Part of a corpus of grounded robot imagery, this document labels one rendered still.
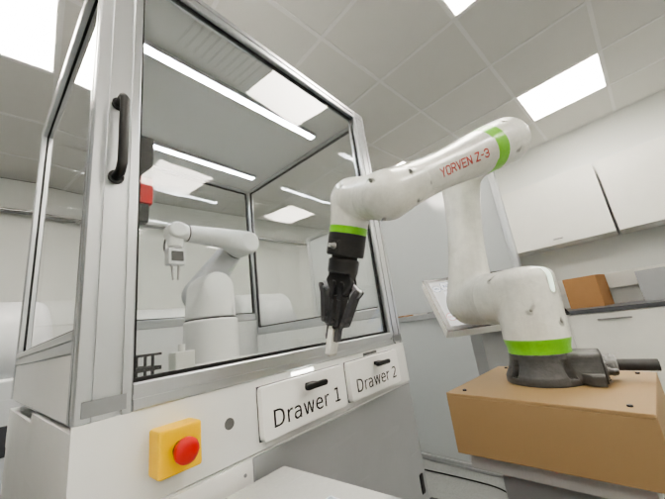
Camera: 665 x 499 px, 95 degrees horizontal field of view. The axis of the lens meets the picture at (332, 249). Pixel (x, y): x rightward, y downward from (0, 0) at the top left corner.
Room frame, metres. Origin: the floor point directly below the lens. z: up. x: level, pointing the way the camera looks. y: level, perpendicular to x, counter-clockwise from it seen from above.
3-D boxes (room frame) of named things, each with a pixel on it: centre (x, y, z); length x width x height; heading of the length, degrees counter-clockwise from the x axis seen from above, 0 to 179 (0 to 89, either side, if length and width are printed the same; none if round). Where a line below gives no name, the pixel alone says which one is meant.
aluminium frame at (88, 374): (1.18, 0.46, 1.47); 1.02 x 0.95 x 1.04; 141
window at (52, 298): (0.81, 0.77, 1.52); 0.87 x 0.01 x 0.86; 51
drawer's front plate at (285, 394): (0.85, 0.11, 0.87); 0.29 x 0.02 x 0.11; 141
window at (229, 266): (0.90, 0.11, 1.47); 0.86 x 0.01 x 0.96; 141
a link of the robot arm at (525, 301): (0.74, -0.42, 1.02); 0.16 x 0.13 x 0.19; 23
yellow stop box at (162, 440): (0.58, 0.31, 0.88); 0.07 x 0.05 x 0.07; 141
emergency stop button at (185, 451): (0.56, 0.29, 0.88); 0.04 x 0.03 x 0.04; 141
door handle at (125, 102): (0.50, 0.38, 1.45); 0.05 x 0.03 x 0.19; 51
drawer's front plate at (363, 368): (1.09, -0.09, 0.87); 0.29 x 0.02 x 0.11; 141
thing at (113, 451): (1.18, 0.46, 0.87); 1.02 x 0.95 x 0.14; 141
